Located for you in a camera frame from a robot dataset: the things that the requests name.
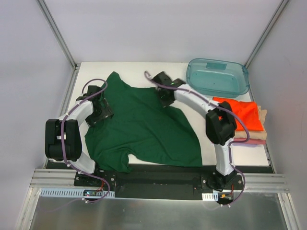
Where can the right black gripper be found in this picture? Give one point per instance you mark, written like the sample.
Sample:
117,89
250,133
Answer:
163,97

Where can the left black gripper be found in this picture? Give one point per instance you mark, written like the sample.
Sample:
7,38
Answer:
105,110

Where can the green t shirt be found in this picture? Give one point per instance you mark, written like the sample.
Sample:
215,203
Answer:
142,127

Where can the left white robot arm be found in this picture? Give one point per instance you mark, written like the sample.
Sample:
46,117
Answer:
63,140

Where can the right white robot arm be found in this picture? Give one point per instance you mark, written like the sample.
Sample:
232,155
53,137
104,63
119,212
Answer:
220,123

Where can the teal plastic bin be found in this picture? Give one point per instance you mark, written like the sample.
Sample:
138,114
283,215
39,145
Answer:
217,78

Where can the orange folded t shirt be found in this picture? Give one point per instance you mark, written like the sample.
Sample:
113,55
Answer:
246,111

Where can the pink folded t shirt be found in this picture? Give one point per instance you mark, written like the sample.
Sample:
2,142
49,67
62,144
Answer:
251,141

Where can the beige folded t shirt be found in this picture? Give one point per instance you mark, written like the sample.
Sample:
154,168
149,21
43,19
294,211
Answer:
262,135

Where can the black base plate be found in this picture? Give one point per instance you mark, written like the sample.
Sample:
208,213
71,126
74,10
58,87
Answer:
147,181

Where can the front aluminium rail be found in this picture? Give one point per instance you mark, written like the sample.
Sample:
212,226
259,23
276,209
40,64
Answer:
255,182

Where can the left white cable duct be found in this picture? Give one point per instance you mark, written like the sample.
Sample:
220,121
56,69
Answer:
76,193

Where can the white cable duct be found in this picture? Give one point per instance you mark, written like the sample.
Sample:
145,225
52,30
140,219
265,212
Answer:
76,193
210,196

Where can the right white cable duct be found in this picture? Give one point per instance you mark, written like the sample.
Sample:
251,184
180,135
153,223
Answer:
210,196

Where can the left aluminium frame post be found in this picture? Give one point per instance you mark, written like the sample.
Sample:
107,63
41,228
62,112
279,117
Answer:
56,32

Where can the aluminium frame post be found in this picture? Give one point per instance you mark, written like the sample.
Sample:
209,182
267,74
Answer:
56,32
267,30

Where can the left aluminium side rail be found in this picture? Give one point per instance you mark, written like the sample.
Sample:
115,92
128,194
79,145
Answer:
32,196

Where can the right aluminium frame post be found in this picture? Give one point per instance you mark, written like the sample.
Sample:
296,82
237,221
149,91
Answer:
267,30

